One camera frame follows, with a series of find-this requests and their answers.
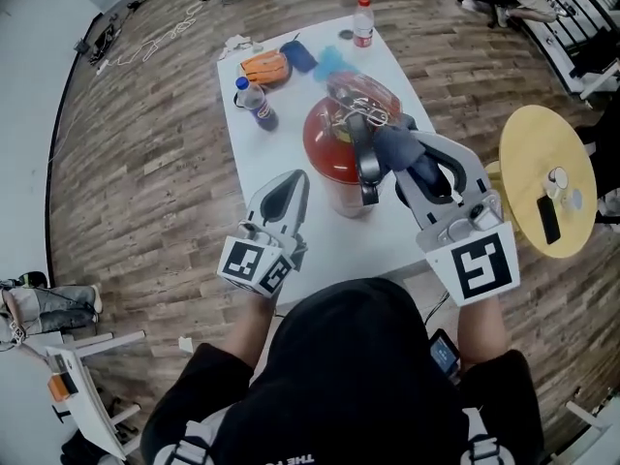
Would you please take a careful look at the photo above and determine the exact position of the white desk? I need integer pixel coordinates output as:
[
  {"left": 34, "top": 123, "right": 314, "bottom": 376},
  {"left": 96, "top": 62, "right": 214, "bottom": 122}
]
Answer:
[{"left": 28, "top": 329, "right": 146, "bottom": 459}]

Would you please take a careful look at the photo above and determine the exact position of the person's left forearm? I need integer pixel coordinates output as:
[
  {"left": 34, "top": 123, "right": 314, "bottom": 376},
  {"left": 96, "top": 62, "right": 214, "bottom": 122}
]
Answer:
[{"left": 231, "top": 291, "right": 277, "bottom": 372}]

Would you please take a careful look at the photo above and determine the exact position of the red fire extinguisher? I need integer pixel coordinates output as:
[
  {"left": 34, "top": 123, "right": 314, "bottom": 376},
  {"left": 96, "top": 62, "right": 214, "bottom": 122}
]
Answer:
[{"left": 302, "top": 72, "right": 406, "bottom": 220}]

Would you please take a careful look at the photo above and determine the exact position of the person in dark shirt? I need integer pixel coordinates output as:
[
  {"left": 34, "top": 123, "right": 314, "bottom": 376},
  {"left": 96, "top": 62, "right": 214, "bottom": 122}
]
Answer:
[{"left": 139, "top": 277, "right": 546, "bottom": 465}]

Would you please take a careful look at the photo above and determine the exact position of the black smartphone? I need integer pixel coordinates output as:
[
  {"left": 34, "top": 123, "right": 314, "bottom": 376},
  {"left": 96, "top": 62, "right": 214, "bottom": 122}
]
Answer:
[{"left": 536, "top": 195, "right": 562, "bottom": 245}]

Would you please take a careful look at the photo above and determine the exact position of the white mug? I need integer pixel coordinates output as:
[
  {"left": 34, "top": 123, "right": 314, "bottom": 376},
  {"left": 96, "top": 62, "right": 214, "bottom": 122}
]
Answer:
[{"left": 546, "top": 166, "right": 571, "bottom": 201}]

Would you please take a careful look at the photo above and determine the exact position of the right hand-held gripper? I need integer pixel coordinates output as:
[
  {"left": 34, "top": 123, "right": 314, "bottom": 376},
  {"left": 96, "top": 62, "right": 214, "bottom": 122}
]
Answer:
[{"left": 392, "top": 131, "right": 522, "bottom": 308}]

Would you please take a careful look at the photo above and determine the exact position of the clear water bottle red cap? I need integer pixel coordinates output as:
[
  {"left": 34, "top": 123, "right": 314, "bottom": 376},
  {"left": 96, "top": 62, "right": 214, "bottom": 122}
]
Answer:
[{"left": 352, "top": 0, "right": 376, "bottom": 48}]

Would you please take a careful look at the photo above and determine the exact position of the black railing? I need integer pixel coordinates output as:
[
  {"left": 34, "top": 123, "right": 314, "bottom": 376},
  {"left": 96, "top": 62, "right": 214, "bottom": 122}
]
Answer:
[{"left": 520, "top": 0, "right": 620, "bottom": 101}]

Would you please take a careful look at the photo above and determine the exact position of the dark soda bottle blue cap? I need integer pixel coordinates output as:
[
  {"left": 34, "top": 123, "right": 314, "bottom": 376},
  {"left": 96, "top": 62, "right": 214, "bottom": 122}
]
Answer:
[{"left": 234, "top": 76, "right": 280, "bottom": 132}]

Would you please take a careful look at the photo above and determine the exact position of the crumpled white tissue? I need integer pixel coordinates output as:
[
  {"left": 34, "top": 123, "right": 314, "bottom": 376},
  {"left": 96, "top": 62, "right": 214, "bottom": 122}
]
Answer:
[{"left": 217, "top": 35, "right": 265, "bottom": 61}]

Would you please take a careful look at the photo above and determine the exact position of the black screen device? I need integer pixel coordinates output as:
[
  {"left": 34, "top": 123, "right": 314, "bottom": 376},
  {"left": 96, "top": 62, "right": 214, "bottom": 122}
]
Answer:
[{"left": 428, "top": 327, "right": 462, "bottom": 387}]

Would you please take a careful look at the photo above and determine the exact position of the person's right forearm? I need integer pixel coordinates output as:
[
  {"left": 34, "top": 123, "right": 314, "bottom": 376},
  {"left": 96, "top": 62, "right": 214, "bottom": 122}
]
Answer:
[{"left": 454, "top": 295, "right": 510, "bottom": 372}]

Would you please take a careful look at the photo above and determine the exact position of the white table frame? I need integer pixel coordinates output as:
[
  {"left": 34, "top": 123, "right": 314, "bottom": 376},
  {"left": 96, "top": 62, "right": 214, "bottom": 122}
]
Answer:
[{"left": 564, "top": 399, "right": 620, "bottom": 465}]

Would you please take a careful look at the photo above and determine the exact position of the small glass jar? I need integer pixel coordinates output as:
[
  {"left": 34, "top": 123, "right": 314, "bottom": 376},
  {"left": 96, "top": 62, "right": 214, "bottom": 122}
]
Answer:
[{"left": 564, "top": 187, "right": 588, "bottom": 212}]

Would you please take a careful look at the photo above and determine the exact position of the grey blue wiping cloth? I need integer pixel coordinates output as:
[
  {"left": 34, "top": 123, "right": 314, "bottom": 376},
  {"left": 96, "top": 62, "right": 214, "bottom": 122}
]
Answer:
[{"left": 372, "top": 113, "right": 450, "bottom": 198}]

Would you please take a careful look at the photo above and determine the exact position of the black backpack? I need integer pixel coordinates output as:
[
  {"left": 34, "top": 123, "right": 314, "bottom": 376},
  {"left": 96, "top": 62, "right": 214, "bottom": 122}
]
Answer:
[{"left": 60, "top": 428, "right": 117, "bottom": 465}]

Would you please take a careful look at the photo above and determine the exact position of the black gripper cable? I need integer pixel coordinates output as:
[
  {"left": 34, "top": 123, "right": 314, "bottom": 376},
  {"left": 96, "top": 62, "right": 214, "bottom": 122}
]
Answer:
[{"left": 420, "top": 288, "right": 454, "bottom": 328}]

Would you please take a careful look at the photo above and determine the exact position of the black cable bundle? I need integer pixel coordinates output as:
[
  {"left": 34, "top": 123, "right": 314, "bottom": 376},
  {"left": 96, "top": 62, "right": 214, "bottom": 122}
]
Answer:
[{"left": 72, "top": 0, "right": 149, "bottom": 62}]

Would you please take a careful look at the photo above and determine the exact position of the light blue cloth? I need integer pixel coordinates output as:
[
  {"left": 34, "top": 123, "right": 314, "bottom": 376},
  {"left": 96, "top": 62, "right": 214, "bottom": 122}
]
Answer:
[{"left": 313, "top": 45, "right": 362, "bottom": 84}]

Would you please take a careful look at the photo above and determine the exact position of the round yellow wooden table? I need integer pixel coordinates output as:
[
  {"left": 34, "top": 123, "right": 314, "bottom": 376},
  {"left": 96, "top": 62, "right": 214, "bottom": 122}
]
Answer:
[{"left": 483, "top": 104, "right": 599, "bottom": 260}]

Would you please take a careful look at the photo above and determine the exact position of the orange tissue packet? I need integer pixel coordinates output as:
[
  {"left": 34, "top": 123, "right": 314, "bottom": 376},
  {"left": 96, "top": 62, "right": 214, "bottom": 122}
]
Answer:
[{"left": 237, "top": 50, "right": 291, "bottom": 86}]

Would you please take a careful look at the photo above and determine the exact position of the orange box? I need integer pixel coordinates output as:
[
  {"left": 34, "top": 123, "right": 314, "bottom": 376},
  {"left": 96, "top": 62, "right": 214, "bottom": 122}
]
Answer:
[{"left": 47, "top": 370, "right": 78, "bottom": 403}]

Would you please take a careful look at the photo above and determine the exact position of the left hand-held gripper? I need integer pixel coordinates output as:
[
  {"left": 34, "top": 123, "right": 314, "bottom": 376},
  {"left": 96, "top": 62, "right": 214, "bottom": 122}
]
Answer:
[{"left": 216, "top": 169, "right": 312, "bottom": 301}]

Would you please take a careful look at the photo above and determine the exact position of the dark blue pouch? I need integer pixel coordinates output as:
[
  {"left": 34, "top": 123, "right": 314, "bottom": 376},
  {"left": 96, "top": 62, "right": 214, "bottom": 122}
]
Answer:
[{"left": 279, "top": 40, "right": 320, "bottom": 74}]

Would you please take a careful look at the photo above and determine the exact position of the white power strip cable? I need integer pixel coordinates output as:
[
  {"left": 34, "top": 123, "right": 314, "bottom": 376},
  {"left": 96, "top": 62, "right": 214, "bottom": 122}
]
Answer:
[{"left": 95, "top": 2, "right": 202, "bottom": 77}]

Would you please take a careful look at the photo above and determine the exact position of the white shoulder strap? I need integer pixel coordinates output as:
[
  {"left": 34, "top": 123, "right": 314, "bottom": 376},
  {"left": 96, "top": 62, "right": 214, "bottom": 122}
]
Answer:
[
  {"left": 164, "top": 414, "right": 229, "bottom": 465},
  {"left": 459, "top": 407, "right": 505, "bottom": 465}
]

